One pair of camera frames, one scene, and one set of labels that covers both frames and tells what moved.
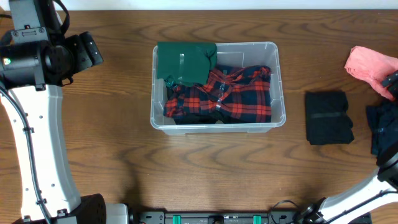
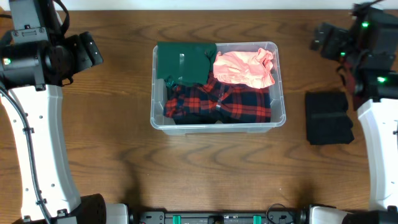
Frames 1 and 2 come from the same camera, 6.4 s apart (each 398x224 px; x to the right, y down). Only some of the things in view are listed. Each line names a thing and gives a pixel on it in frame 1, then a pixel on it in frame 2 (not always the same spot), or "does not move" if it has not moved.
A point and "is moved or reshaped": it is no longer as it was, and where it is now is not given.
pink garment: (372, 66) is moved or reshaped
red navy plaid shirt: (234, 93) does not move
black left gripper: (81, 62) does not move
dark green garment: (189, 63) does not move
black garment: (328, 121) does not move
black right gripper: (390, 78) to (342, 37)
